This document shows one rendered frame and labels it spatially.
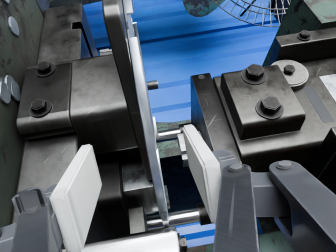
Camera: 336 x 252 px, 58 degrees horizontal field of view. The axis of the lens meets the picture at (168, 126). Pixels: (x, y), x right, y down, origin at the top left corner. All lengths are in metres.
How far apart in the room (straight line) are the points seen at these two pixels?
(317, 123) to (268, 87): 0.08
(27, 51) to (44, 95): 0.10
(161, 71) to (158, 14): 0.70
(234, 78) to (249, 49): 1.99
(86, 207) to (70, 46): 0.33
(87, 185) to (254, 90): 0.30
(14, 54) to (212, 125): 0.26
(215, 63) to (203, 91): 1.86
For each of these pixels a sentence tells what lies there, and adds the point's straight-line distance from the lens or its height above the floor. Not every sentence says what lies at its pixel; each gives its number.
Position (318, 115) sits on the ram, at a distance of 0.45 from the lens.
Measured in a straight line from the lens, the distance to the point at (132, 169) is 0.42.
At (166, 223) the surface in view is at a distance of 0.28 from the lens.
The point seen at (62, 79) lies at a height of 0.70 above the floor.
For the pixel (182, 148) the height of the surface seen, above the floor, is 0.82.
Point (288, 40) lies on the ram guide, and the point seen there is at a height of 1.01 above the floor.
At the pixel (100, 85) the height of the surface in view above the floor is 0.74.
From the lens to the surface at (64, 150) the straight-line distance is 0.34.
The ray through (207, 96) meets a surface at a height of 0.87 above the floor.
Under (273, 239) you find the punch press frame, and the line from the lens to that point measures 0.63.
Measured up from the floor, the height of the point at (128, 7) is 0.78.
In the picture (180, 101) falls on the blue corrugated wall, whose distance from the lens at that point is 2.01.
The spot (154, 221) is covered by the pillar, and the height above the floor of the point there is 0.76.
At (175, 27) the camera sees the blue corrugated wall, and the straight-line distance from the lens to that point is 2.64.
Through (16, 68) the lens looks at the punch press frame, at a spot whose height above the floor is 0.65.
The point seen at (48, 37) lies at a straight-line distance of 0.50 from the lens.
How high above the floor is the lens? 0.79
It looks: 2 degrees up
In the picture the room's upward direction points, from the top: 80 degrees clockwise
